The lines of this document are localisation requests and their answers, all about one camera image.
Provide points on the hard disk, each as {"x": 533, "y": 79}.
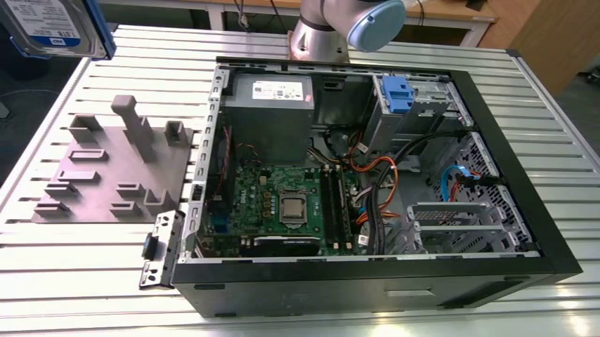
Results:
{"x": 51, "y": 24}

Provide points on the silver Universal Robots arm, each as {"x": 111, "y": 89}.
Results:
{"x": 318, "y": 42}

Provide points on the grey metal disk bay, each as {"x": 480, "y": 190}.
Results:
{"x": 457, "y": 228}

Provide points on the green motherboard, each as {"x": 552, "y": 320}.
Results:
{"x": 252, "y": 182}

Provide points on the silver CPU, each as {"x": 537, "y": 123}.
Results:
{"x": 292, "y": 207}

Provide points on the grey power supply unit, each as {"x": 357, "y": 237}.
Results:
{"x": 267, "y": 133}

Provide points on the CPU socket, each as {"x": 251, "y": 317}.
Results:
{"x": 283, "y": 221}

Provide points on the black graphics card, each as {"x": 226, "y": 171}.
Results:
{"x": 280, "y": 245}

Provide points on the grey optical drive cage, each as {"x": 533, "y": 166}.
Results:
{"x": 411, "y": 123}

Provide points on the blue drive cage latch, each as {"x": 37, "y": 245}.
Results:
{"x": 397, "y": 94}

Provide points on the black open PC case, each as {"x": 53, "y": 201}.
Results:
{"x": 327, "y": 291}

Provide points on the grey parts rack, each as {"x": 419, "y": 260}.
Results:
{"x": 121, "y": 175}

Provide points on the wooden desk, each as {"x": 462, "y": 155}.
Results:
{"x": 463, "y": 14}

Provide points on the small black desk device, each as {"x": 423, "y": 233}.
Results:
{"x": 475, "y": 4}

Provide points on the brown wooden cabinet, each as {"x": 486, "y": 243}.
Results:
{"x": 553, "y": 42}

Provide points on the grey metal slot bracket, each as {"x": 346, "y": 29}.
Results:
{"x": 165, "y": 242}

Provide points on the blue black bracket latch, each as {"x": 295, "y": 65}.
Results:
{"x": 149, "y": 245}

